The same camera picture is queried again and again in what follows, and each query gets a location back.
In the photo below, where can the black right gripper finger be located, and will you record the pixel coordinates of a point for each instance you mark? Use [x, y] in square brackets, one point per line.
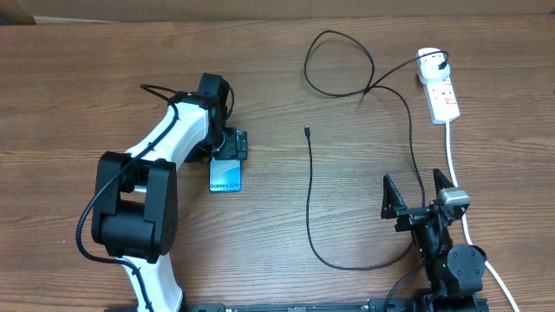
[441, 181]
[392, 202]

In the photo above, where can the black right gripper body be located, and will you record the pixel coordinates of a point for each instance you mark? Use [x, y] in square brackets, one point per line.
[410, 219]

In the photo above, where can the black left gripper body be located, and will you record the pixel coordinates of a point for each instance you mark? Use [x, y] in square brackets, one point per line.
[232, 146]

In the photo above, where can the Samsung Galaxy smartphone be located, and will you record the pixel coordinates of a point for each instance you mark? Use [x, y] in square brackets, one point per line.
[225, 176]

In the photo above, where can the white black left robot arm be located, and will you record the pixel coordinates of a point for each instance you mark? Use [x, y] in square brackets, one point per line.
[132, 220]

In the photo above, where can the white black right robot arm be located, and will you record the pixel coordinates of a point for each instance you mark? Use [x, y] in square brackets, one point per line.
[454, 272]

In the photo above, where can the white USB charger plug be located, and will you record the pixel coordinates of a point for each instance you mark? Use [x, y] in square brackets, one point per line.
[432, 65]

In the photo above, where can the white power strip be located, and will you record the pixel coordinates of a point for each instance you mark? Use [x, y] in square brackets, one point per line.
[442, 102]

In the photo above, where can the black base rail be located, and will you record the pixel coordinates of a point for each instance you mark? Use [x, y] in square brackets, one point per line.
[303, 307]

